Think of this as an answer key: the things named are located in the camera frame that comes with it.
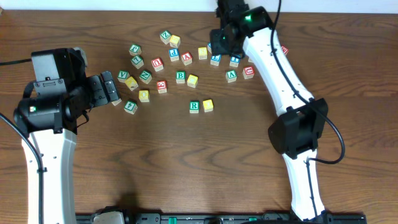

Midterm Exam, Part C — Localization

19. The blue T block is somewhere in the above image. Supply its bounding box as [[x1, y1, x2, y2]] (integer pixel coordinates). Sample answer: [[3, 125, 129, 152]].
[[229, 56, 241, 68]]

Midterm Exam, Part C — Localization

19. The green B block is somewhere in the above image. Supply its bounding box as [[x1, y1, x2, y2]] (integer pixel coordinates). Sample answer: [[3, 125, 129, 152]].
[[175, 71, 186, 84]]

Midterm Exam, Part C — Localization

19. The yellow O block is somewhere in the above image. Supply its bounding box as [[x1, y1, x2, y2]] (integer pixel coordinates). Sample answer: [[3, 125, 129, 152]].
[[203, 99, 214, 113]]

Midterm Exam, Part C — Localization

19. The green R block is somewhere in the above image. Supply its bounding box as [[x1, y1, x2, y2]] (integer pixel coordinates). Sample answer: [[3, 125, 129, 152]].
[[189, 101, 200, 114]]

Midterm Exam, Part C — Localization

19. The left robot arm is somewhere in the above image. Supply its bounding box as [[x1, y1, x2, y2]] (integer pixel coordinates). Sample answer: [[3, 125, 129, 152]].
[[14, 47, 121, 223]]

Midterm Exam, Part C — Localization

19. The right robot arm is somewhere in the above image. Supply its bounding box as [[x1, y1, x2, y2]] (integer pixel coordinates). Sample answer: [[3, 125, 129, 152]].
[[210, 0, 328, 222]]

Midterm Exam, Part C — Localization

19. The green V block left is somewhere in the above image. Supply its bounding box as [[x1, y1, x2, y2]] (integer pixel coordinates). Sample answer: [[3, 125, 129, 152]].
[[118, 70, 130, 83]]

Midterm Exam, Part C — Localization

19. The green v block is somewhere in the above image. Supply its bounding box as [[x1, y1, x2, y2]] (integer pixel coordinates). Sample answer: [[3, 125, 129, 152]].
[[118, 70, 130, 83], [226, 70, 237, 83]]

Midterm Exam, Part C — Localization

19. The blue L block upper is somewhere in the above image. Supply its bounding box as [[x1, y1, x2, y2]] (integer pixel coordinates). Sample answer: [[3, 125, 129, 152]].
[[207, 42, 212, 54]]

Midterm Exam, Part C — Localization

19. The blue l block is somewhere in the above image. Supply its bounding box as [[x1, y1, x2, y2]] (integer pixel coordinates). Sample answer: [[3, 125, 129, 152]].
[[210, 55, 221, 66], [207, 42, 212, 54]]

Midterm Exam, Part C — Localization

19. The yellow block near V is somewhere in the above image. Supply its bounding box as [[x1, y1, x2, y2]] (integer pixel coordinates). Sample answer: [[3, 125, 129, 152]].
[[124, 77, 139, 91]]

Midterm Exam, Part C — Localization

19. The blue L block lower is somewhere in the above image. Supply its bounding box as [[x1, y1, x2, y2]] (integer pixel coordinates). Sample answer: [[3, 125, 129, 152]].
[[210, 55, 221, 66]]

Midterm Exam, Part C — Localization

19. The yellow block far left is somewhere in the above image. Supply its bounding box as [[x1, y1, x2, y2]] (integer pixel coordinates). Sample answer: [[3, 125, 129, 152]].
[[112, 99, 122, 106]]

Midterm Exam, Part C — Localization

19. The yellow block centre top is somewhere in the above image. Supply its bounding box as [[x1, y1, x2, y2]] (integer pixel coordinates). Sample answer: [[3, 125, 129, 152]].
[[198, 47, 208, 60]]

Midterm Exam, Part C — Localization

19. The green 7 block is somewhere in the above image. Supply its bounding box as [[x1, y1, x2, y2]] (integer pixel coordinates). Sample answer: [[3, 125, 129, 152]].
[[131, 55, 144, 69]]

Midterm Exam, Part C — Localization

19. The green V block right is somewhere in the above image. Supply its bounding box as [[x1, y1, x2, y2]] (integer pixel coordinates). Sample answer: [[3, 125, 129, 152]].
[[226, 70, 237, 83]]

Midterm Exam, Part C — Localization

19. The green 4 block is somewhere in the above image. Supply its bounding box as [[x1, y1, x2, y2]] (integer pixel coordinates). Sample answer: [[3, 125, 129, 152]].
[[124, 101, 137, 114]]

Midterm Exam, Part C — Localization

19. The red U block right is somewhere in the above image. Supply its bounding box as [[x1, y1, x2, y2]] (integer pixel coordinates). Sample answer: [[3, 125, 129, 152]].
[[243, 66, 255, 79]]

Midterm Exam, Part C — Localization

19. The red u block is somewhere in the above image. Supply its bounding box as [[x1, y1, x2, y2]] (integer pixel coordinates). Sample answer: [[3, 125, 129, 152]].
[[151, 57, 164, 72], [243, 66, 255, 79]]

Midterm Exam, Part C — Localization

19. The green N block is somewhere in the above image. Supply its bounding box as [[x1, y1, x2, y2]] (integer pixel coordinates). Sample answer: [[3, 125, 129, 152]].
[[139, 70, 152, 84]]

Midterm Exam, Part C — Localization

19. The green J block left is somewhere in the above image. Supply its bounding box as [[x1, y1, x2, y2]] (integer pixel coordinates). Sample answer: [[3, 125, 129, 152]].
[[129, 44, 142, 56]]

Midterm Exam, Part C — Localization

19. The yellow block lower middle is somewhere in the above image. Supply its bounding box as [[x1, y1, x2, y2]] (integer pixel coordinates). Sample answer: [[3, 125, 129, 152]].
[[139, 90, 150, 103]]

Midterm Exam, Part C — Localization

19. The red A block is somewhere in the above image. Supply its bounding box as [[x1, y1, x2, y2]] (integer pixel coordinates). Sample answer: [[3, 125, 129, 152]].
[[181, 52, 193, 66]]

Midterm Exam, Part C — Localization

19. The red U block left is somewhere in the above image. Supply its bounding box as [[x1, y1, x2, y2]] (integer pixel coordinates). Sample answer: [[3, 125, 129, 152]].
[[151, 57, 164, 72]]

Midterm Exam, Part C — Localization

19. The yellow block beside Z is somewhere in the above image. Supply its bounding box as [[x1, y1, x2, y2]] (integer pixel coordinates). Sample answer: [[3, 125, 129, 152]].
[[169, 35, 181, 49]]

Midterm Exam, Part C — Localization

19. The yellow block beside R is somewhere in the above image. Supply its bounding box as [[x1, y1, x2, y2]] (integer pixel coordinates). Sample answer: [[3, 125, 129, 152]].
[[187, 74, 198, 88]]

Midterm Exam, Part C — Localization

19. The red M block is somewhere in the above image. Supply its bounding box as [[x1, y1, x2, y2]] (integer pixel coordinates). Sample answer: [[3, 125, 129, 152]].
[[281, 45, 289, 55]]

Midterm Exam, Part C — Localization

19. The blue P block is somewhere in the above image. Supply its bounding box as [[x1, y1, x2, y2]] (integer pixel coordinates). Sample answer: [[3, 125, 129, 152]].
[[169, 49, 180, 62]]

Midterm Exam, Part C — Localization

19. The green Z block top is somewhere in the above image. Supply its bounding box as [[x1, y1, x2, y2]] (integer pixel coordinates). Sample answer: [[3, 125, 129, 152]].
[[160, 30, 172, 45]]

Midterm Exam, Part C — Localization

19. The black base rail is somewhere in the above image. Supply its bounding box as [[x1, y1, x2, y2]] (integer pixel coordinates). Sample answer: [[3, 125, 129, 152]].
[[76, 207, 368, 224]]

